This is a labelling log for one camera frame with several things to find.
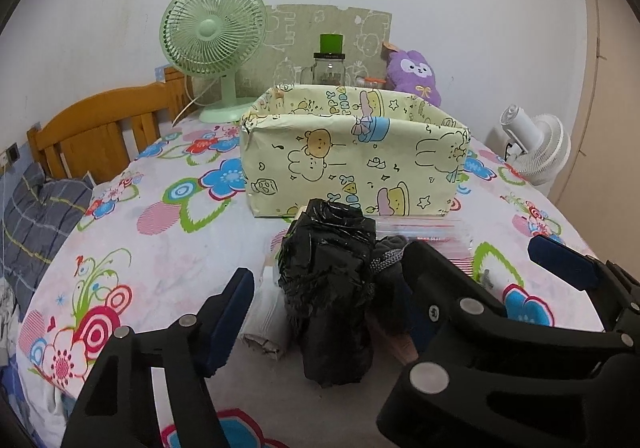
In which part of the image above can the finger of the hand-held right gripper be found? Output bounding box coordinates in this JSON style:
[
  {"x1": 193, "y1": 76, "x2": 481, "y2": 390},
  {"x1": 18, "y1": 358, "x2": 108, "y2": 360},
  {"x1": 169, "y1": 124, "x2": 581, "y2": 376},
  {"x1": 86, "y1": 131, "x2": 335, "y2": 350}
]
[
  {"x1": 528, "y1": 234, "x2": 640, "y2": 349},
  {"x1": 401, "y1": 242, "x2": 508, "y2": 365}
]

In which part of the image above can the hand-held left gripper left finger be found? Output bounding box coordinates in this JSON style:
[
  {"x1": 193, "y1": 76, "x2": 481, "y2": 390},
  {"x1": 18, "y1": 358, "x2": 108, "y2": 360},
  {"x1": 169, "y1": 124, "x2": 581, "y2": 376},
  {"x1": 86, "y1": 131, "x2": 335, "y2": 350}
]
[{"x1": 60, "y1": 268, "x2": 256, "y2": 448}]

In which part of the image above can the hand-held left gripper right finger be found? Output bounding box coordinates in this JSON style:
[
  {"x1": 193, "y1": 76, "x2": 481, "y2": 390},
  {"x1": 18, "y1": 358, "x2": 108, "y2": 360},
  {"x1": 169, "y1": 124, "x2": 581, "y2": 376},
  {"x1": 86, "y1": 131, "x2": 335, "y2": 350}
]
[{"x1": 407, "y1": 297, "x2": 437, "y2": 359}]

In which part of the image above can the pink and white bag roll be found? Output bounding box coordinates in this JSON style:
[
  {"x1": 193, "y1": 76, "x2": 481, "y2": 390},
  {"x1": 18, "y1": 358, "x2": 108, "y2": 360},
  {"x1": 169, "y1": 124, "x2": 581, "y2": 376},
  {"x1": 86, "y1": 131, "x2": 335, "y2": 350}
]
[{"x1": 240, "y1": 268, "x2": 420, "y2": 365}]

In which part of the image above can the clear zip bags red stripe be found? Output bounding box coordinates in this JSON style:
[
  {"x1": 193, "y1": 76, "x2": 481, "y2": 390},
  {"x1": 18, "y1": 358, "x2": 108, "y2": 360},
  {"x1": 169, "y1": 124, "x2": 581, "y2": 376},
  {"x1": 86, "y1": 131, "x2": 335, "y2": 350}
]
[{"x1": 372, "y1": 217, "x2": 476, "y2": 279}]

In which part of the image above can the dark grey knit sock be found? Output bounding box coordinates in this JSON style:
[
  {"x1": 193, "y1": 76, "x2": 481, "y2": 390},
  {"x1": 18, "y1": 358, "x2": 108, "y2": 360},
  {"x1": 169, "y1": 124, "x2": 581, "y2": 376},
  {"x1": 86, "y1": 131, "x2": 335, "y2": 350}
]
[{"x1": 370, "y1": 235, "x2": 421, "y2": 344}]

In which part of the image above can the black plastic bag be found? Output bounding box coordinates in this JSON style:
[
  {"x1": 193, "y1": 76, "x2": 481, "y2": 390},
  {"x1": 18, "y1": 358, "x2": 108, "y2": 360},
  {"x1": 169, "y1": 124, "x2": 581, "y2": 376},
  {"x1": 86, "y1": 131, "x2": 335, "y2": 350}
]
[{"x1": 277, "y1": 199, "x2": 378, "y2": 388}]

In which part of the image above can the cartoon printed yellow storage box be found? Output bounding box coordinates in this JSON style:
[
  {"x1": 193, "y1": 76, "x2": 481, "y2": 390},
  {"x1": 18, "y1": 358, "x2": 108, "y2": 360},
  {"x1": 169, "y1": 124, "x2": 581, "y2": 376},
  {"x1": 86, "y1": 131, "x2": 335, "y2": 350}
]
[{"x1": 240, "y1": 84, "x2": 472, "y2": 219}]

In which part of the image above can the white desk fan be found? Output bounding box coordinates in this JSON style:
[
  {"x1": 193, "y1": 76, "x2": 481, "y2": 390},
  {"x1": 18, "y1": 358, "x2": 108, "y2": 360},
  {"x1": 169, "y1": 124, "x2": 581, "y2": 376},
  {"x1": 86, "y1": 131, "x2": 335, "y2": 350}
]
[{"x1": 500, "y1": 104, "x2": 572, "y2": 186}]

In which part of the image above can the beige door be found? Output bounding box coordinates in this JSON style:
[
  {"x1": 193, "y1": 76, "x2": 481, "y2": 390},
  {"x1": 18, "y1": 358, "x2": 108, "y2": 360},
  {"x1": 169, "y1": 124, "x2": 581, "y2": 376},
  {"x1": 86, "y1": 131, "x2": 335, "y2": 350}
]
[{"x1": 547, "y1": 0, "x2": 640, "y2": 259}]

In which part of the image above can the grey plaid pillow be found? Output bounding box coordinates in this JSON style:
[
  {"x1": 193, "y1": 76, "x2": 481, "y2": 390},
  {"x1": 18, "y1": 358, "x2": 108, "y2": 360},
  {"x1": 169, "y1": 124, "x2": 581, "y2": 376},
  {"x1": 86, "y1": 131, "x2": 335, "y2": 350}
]
[{"x1": 0, "y1": 163, "x2": 93, "y2": 293}]

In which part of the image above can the crumpled grey white cloth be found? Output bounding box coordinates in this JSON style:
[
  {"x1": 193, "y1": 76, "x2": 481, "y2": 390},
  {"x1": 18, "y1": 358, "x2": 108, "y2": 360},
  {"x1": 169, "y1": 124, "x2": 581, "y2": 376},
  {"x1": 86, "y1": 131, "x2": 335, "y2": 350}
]
[{"x1": 0, "y1": 278, "x2": 21, "y2": 369}]

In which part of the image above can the purple plush rabbit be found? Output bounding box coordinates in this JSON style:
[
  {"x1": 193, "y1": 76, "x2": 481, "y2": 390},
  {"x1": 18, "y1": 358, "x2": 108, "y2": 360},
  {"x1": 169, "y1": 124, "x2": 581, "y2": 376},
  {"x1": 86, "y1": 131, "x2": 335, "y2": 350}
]
[{"x1": 384, "y1": 48, "x2": 443, "y2": 107}]

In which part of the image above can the blue bed sheet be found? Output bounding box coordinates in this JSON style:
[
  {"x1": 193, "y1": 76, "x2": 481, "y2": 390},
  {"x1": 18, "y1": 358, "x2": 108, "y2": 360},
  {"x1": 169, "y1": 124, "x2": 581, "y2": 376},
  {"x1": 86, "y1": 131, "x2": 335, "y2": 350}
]
[{"x1": 0, "y1": 353, "x2": 66, "y2": 448}]

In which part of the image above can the clear cotton swab jar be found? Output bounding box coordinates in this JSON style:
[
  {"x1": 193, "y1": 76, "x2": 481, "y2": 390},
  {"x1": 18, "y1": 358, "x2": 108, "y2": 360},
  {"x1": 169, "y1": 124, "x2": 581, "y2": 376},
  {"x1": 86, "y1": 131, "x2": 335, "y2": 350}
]
[{"x1": 350, "y1": 72, "x2": 387, "y2": 91}]

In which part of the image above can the wooden bed headboard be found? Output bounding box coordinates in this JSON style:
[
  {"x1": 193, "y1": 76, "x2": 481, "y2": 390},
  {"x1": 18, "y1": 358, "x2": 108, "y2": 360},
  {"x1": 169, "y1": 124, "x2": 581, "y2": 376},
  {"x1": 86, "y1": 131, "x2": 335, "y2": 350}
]
[{"x1": 27, "y1": 68, "x2": 193, "y2": 179}]

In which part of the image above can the glass jar with green cap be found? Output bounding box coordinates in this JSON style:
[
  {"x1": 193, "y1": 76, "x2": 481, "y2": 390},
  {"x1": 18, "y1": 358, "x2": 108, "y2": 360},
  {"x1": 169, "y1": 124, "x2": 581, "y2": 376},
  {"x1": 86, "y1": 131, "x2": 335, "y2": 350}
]
[{"x1": 299, "y1": 34, "x2": 351, "y2": 88}]

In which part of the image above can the green desk fan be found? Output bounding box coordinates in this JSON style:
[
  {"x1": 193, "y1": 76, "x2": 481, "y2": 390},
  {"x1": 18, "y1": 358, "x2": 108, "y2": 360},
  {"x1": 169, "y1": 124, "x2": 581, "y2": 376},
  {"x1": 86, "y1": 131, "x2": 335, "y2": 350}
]
[{"x1": 159, "y1": 0, "x2": 268, "y2": 123}]

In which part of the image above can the green cartoon printed board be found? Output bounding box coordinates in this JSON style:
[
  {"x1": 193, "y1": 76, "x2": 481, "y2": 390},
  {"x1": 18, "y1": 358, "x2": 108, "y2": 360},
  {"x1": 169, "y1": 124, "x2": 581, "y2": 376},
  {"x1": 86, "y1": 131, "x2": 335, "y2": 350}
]
[{"x1": 235, "y1": 4, "x2": 393, "y2": 101}]

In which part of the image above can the white fan cable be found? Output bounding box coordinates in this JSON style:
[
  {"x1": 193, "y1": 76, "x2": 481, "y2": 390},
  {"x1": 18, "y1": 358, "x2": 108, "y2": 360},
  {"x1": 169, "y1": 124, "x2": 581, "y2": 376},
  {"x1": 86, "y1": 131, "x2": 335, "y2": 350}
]
[{"x1": 172, "y1": 76, "x2": 221, "y2": 126}]

